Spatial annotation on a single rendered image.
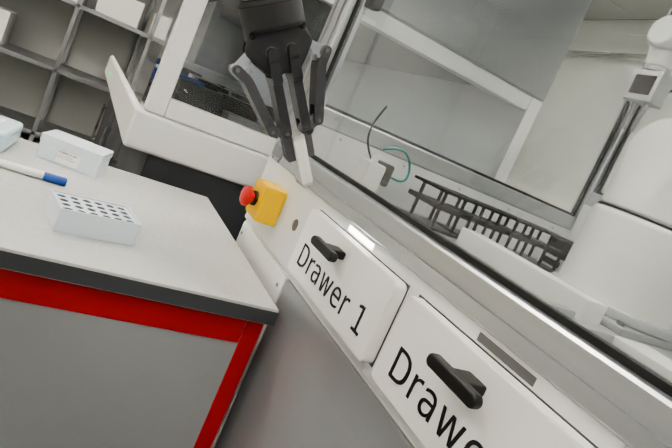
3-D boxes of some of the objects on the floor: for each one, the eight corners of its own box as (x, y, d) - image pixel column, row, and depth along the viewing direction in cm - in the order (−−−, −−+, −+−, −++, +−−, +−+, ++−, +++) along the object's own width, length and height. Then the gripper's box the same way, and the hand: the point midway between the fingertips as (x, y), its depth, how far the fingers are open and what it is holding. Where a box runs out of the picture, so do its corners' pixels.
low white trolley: (-341, 738, 72) (-177, 206, 62) (-156, 425, 126) (-53, 114, 116) (116, 686, 99) (280, 310, 89) (106, 447, 153) (208, 196, 144)
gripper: (219, 3, 59) (265, 206, 68) (331, -17, 63) (361, 177, 72) (207, 4, 66) (250, 189, 75) (309, -14, 70) (338, 163, 79)
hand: (299, 158), depth 72 cm, fingers closed
